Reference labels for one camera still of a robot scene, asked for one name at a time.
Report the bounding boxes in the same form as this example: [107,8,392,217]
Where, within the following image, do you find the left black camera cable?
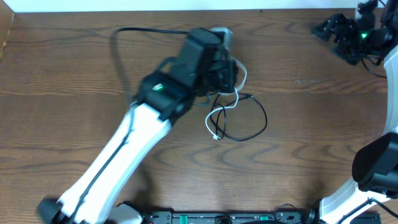
[67,27,190,224]

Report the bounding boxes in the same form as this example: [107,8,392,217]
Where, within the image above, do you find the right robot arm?
[301,0,397,223]

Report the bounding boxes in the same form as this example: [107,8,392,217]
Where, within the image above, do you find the white usb cable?
[205,57,248,141]

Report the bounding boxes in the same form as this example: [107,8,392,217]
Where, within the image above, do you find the cardboard side panel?
[0,0,15,58]

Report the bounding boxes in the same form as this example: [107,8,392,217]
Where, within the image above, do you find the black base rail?
[108,202,382,224]

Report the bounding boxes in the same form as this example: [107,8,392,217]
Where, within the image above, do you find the black camera cable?
[67,27,190,224]
[341,0,398,224]

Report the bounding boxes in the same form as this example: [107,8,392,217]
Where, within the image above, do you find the right black camera cable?
[341,0,398,224]

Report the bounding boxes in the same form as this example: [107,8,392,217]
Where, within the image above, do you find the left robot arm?
[37,27,239,223]

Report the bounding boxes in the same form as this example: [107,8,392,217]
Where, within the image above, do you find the black usb cable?
[210,92,268,142]

